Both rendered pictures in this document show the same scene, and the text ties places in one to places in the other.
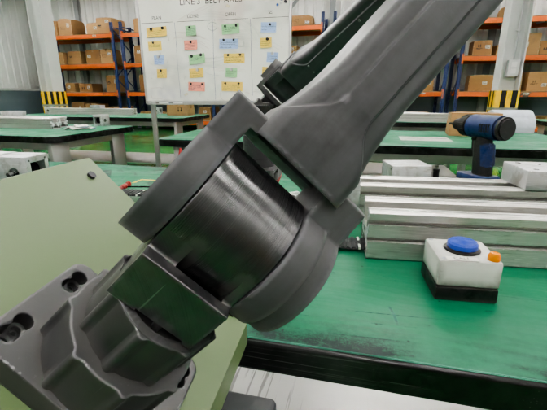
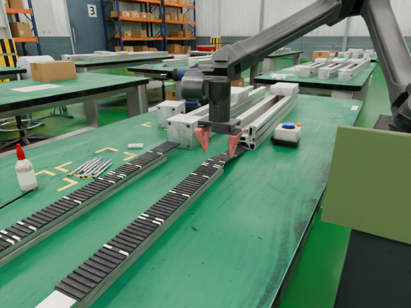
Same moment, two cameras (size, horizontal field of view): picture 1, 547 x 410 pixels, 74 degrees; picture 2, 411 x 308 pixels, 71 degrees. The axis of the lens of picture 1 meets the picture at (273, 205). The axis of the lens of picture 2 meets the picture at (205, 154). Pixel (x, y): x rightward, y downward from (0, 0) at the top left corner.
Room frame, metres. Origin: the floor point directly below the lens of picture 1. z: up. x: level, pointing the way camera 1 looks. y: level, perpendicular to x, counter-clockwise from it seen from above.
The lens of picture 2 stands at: (0.46, 0.75, 1.13)
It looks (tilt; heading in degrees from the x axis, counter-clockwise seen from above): 22 degrees down; 288
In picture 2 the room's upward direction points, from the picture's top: straight up
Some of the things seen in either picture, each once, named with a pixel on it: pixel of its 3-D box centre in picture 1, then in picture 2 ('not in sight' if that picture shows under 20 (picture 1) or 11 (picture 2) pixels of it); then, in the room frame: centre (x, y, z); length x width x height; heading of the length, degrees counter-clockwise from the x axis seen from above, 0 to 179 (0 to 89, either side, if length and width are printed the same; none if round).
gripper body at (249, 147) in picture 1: (259, 154); (219, 113); (0.65, 0.02, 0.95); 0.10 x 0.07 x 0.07; 172
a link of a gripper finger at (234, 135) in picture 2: not in sight; (227, 139); (0.62, 0.03, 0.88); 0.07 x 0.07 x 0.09; 82
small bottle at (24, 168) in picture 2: not in sight; (24, 166); (1.07, 0.27, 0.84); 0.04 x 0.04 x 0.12
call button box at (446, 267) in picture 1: (457, 265); (285, 134); (0.48, -0.27, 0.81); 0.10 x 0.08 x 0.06; 172
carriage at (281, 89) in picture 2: not in sight; (284, 91); (0.53, -0.81, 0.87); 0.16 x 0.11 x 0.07; 82
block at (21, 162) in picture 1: (20, 171); not in sight; (1.08, 0.76, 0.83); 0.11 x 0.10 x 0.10; 173
